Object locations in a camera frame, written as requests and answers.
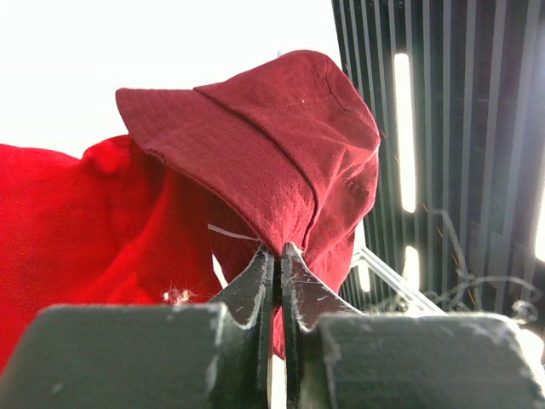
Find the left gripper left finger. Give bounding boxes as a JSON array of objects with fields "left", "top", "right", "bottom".
[{"left": 1, "top": 248, "right": 273, "bottom": 408}]

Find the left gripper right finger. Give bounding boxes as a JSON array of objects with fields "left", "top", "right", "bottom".
[{"left": 281, "top": 243, "right": 544, "bottom": 408}]

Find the red hat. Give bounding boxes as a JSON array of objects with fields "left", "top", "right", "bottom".
[{"left": 0, "top": 135, "right": 299, "bottom": 376}]

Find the dark maroon hat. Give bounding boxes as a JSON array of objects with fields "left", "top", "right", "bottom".
[{"left": 115, "top": 50, "right": 381, "bottom": 290}]

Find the ceiling light strip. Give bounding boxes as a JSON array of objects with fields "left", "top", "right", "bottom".
[
  {"left": 402, "top": 245, "right": 421, "bottom": 291},
  {"left": 393, "top": 53, "right": 416, "bottom": 213}
]

